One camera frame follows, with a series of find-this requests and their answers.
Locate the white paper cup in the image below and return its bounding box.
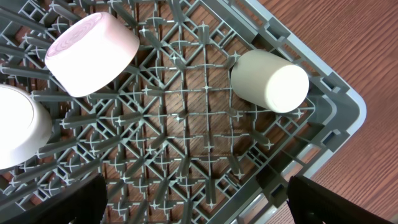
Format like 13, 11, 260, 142
231, 49, 310, 113

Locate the pink shallow bowl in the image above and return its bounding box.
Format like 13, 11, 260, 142
45, 12, 140, 97

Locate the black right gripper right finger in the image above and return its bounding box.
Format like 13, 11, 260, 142
287, 175, 392, 224

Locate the grey dishwasher rack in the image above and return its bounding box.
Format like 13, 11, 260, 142
1, 1, 366, 223

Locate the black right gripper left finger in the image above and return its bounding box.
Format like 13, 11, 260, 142
3, 174, 108, 224

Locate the white small bowl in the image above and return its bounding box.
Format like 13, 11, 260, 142
1, 84, 52, 169

